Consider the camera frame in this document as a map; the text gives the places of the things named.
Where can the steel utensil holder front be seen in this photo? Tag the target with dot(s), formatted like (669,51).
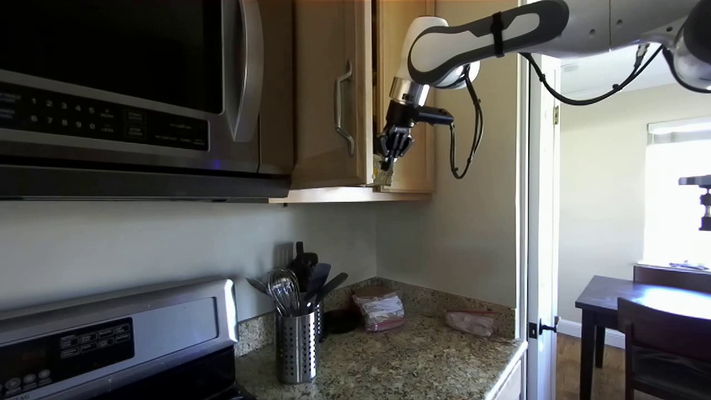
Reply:
(297,347)

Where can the dark wooden chair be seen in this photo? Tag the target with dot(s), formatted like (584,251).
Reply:
(665,354)

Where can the small wrapped food packet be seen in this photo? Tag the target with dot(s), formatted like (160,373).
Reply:
(472,323)

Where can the wooden cabinet door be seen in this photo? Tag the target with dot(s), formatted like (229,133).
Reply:
(332,92)
(412,175)

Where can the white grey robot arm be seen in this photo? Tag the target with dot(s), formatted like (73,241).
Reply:
(442,57)

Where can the stainless steel stove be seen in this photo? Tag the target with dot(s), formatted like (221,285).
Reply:
(150,344)

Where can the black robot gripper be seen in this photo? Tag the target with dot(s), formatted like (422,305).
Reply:
(396,135)

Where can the stainless steel microwave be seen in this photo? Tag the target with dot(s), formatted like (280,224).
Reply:
(148,99)

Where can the closed wooden cabinet door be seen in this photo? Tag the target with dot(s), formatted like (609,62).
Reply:
(412,175)

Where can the dark wooden dining table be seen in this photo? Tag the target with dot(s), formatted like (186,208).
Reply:
(599,305)

